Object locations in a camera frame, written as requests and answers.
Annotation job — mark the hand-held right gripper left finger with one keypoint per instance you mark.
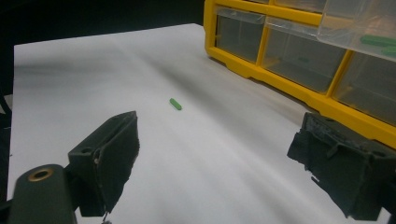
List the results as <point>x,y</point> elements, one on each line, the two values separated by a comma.
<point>109,155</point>

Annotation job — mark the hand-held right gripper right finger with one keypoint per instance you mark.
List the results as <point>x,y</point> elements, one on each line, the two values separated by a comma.
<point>348,168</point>

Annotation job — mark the yellow black organizer cabinet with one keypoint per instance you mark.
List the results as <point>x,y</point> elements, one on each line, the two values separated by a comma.
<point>311,95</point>

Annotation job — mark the small green stick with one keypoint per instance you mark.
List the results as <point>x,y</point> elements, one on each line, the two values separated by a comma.
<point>175,104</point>
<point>376,40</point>

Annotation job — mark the clear plastic drawer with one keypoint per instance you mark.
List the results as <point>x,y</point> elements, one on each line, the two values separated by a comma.
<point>348,18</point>

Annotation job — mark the grid of clear drawers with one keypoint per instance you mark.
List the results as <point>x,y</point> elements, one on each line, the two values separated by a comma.
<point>239,34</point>

